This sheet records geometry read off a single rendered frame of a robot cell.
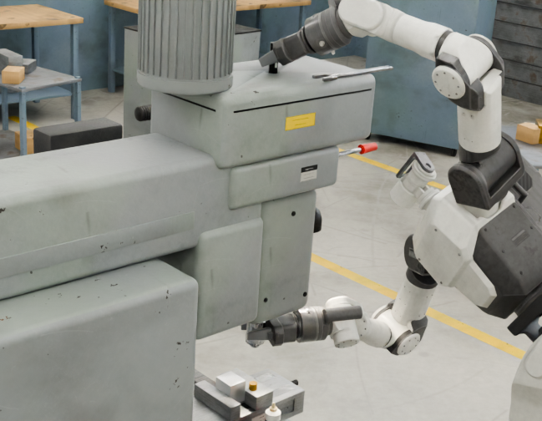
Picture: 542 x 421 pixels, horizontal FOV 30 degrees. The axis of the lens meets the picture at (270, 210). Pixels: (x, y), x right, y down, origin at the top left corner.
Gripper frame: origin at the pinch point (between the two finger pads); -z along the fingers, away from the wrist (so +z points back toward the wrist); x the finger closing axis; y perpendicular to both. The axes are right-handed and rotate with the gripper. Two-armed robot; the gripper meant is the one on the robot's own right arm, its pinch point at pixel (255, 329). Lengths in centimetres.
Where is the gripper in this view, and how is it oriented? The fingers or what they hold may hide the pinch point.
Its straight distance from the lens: 250.5
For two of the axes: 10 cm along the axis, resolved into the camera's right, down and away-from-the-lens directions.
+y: -0.5, 9.4, 3.5
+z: 9.5, -0.6, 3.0
